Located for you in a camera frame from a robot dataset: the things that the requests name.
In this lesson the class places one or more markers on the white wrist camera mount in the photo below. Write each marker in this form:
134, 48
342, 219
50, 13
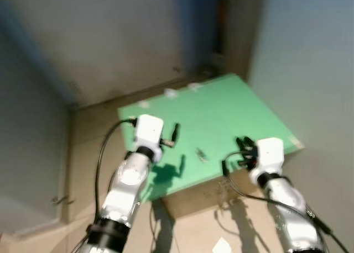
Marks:
148, 131
270, 153

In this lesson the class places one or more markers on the white tape piece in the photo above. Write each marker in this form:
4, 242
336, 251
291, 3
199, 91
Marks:
144, 104
194, 86
170, 93
296, 142

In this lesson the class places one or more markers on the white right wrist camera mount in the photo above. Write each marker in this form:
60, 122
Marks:
270, 153

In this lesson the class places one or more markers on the brown cardboard box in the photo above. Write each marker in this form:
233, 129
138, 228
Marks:
193, 200

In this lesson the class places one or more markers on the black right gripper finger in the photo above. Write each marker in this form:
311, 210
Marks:
250, 143
241, 143

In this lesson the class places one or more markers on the white paper tag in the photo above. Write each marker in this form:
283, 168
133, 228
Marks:
222, 246

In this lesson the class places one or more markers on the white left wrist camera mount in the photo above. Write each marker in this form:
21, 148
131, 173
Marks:
148, 131

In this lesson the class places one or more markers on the green corrugated plastic board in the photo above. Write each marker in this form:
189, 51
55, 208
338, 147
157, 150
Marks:
221, 109

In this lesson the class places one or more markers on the brown wooden panel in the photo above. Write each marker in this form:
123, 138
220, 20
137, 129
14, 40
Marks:
243, 37

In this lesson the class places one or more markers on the grey cabinet door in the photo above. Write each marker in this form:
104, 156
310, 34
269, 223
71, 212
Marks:
27, 142

